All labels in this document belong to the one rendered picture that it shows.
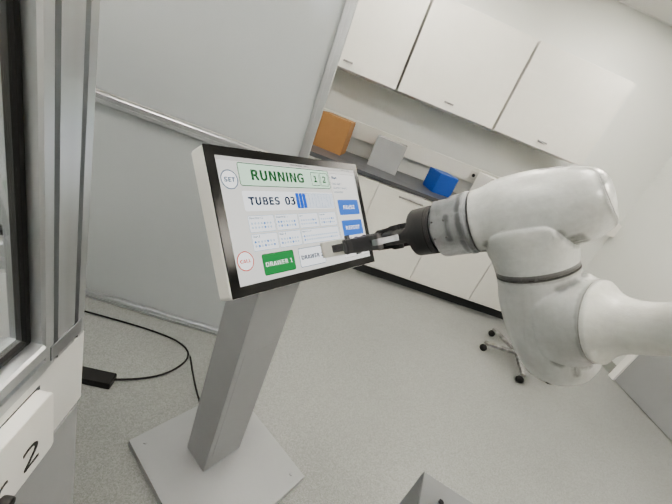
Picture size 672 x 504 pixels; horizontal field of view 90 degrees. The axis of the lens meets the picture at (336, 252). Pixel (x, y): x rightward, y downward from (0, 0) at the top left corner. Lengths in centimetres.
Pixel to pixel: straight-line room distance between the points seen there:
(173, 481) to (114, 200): 120
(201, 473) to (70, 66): 134
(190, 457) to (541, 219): 140
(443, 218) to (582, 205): 16
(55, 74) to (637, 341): 63
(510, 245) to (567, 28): 357
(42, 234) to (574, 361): 62
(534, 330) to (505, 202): 17
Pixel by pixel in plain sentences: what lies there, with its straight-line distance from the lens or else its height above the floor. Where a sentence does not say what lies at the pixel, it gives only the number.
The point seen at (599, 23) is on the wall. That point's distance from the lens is 411.
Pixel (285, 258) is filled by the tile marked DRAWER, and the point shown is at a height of 101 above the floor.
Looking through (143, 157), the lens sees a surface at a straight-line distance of 176.
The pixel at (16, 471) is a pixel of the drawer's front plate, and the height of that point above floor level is 86.
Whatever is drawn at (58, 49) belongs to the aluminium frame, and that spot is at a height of 132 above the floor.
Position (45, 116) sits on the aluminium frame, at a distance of 42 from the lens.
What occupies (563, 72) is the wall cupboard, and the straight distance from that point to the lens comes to 357.
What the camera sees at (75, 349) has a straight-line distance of 63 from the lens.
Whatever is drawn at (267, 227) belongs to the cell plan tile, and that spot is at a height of 107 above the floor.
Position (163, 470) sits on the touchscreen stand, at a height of 3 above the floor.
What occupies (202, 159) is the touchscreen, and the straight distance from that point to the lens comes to 73.
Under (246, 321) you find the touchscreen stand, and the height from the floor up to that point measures 74.
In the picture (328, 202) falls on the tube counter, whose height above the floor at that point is 111.
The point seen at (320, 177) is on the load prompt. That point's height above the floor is 116.
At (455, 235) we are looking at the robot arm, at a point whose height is 126.
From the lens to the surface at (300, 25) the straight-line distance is 152.
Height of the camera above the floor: 137
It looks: 24 degrees down
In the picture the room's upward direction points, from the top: 22 degrees clockwise
